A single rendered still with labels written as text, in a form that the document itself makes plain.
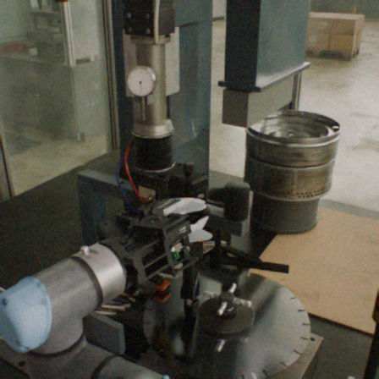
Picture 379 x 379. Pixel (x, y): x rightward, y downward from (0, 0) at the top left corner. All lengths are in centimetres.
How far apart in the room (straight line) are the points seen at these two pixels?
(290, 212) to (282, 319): 67
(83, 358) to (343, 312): 87
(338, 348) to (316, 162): 56
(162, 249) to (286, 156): 89
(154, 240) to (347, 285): 89
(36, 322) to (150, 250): 18
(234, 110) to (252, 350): 54
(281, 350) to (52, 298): 49
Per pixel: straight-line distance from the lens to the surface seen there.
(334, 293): 142
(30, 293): 58
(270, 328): 97
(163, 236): 64
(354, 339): 130
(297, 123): 172
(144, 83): 81
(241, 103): 113
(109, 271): 61
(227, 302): 95
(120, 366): 61
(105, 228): 73
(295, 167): 151
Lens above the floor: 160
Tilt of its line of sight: 27 degrees down
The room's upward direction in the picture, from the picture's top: straight up
